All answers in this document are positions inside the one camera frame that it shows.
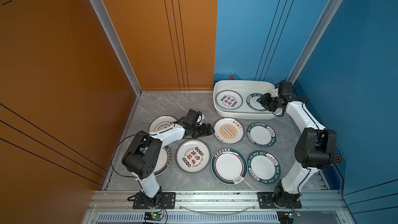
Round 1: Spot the white plastic bin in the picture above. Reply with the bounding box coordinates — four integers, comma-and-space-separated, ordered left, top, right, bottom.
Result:
213, 80, 282, 120

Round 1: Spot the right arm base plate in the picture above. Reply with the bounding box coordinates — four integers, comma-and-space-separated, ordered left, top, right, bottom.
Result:
257, 192, 302, 209

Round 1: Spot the large green rim plate front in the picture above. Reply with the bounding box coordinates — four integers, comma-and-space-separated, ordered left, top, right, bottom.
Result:
210, 147, 248, 185

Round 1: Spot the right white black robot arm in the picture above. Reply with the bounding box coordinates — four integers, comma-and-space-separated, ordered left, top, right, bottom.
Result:
257, 82, 337, 208

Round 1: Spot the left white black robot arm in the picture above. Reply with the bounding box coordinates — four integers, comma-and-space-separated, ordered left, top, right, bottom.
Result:
121, 110, 215, 207

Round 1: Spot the left aluminium corner post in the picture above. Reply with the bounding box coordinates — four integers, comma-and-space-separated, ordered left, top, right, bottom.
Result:
89, 0, 142, 96

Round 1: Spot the orange sunburst plate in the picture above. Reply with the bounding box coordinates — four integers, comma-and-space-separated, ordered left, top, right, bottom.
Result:
214, 118, 245, 144

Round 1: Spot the right aluminium corner post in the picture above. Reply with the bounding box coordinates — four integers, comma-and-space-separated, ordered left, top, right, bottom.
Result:
287, 0, 343, 84

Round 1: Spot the green red rim plate front-left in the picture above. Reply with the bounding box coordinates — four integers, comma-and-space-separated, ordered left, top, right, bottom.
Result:
154, 146, 172, 176

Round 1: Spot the red character plate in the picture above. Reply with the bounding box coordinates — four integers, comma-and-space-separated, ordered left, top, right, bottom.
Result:
176, 140, 210, 173
216, 90, 243, 110

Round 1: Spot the green lettered plate front right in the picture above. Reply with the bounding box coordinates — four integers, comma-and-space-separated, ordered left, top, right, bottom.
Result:
247, 150, 281, 184

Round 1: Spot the aluminium corner post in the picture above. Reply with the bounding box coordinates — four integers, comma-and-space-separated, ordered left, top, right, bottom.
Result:
89, 0, 142, 96
287, 0, 343, 84

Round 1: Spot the green lettered rim plate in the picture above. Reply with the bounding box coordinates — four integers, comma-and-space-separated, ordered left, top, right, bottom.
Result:
246, 93, 267, 112

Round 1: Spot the aluminium front rail frame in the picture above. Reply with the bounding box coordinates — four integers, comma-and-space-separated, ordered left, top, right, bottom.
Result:
83, 190, 355, 224

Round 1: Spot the left green circuit board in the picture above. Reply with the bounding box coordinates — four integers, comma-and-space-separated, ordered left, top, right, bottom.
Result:
143, 212, 165, 224

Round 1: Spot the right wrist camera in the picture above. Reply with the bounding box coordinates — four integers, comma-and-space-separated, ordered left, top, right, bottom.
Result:
271, 87, 279, 97

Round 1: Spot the red character plate back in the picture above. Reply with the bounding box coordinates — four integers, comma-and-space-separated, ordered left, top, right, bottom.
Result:
216, 90, 243, 110

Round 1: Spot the cloud pattern white plate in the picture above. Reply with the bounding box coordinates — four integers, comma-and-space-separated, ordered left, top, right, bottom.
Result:
148, 115, 177, 133

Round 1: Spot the red character plate front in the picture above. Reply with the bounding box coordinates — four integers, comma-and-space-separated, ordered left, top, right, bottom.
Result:
176, 140, 210, 173

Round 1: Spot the right circuit board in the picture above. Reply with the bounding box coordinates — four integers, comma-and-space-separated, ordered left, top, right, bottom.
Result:
277, 212, 301, 224

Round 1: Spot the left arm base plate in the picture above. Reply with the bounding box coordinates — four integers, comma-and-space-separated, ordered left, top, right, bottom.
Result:
133, 192, 176, 209

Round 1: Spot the green lettered plate right middle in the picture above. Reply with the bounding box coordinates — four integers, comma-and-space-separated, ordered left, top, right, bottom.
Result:
247, 122, 277, 148

